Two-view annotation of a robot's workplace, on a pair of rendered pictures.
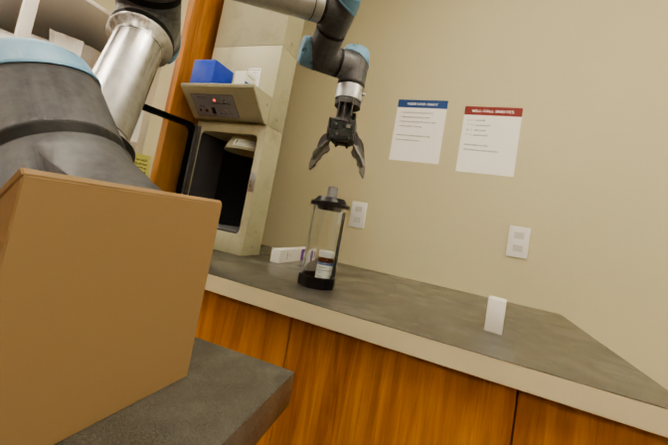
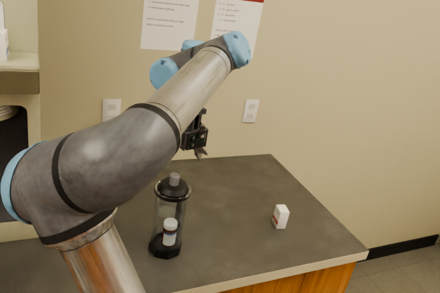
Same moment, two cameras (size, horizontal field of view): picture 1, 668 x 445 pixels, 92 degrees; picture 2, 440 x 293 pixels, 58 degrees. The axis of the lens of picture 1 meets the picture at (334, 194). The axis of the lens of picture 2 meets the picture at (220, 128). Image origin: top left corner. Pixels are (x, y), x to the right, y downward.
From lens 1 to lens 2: 96 cm
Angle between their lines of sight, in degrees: 55
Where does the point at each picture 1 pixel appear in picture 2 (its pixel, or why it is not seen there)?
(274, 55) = not seen: outside the picture
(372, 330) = (245, 280)
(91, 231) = not seen: outside the picture
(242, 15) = not seen: outside the picture
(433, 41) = not seen: outside the picture
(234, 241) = (27, 227)
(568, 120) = (293, 8)
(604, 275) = (294, 121)
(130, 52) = (128, 269)
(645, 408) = (352, 256)
